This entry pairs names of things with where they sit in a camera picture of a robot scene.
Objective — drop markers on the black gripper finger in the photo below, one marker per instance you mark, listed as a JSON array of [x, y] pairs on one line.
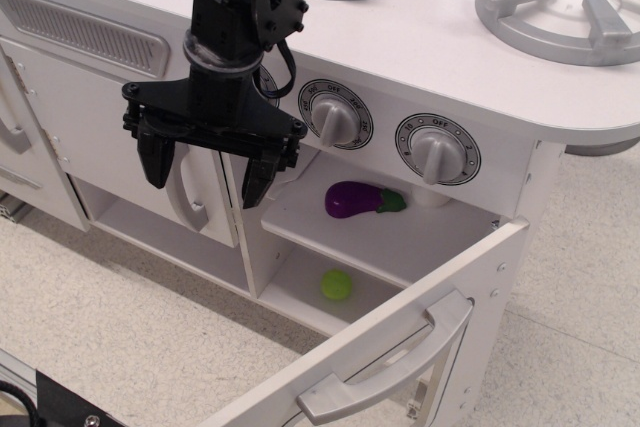
[[258, 178], [156, 153]]

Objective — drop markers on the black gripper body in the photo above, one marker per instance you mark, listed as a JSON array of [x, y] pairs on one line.
[[215, 112]]

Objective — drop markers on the grey oven door handle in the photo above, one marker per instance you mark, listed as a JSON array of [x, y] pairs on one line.
[[332, 399]]

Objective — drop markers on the white toy oven door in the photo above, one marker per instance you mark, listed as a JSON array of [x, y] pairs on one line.
[[484, 274]]

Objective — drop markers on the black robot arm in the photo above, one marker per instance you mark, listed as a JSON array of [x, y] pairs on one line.
[[231, 37]]

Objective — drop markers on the grey left stove knob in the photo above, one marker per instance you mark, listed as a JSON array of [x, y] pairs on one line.
[[265, 84]]

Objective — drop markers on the grey stove knob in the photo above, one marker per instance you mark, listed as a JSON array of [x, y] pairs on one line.
[[335, 114], [437, 149], [265, 84]]

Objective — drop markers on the white cabinet door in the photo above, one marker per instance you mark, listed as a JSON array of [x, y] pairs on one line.
[[35, 176], [82, 113]]

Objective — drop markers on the purple toy eggplant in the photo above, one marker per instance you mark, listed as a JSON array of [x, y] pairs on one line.
[[349, 198]]

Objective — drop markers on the grey middle stove knob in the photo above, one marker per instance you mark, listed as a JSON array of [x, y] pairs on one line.
[[335, 114]]

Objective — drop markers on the white left cabinet door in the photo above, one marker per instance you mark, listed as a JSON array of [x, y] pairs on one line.
[[35, 176]]

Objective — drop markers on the green toy ball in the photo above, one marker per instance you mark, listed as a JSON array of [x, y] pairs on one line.
[[336, 285]]

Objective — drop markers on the grey vent grille panel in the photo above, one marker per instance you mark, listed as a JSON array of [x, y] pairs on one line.
[[90, 34]]

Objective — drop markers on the grey right stove knob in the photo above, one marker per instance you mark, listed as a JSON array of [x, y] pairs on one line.
[[437, 149]]

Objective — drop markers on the white toy kitchen body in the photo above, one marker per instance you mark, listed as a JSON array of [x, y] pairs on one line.
[[401, 57]]

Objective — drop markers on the silver right stove burner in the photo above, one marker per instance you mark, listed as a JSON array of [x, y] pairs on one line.
[[594, 33]]

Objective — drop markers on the grey cabinet door handle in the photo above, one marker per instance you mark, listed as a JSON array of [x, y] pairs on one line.
[[191, 214]]

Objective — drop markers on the grey left door handle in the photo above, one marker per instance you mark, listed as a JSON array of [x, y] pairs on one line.
[[13, 134]]

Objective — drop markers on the aluminium frame rail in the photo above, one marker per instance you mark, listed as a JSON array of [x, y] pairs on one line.
[[16, 372]]

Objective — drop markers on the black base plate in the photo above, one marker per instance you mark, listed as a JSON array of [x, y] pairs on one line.
[[59, 406]]

